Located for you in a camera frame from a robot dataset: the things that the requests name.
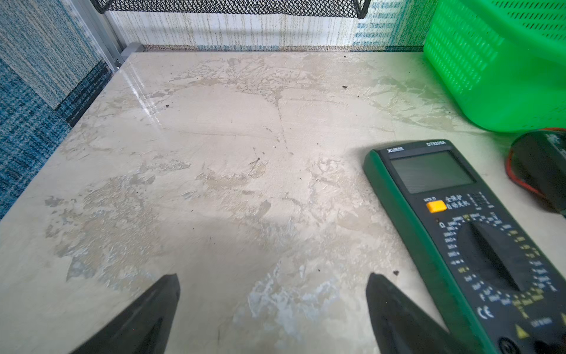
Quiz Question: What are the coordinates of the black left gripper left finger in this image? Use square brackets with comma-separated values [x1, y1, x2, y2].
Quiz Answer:
[73, 274, 181, 353]

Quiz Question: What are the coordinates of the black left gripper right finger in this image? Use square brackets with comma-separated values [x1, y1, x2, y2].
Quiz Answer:
[366, 273, 464, 353]

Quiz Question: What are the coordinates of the large dark green multimeter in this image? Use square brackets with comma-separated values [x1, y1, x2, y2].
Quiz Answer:
[363, 140, 565, 353]

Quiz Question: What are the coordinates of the small dark green multimeter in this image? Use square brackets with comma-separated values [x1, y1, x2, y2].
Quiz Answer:
[505, 128, 565, 215]

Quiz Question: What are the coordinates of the green plastic basket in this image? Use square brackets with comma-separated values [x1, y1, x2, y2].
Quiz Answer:
[424, 1, 565, 133]

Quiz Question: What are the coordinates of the black wire mesh shelf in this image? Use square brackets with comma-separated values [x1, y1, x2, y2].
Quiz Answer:
[91, 0, 371, 19]

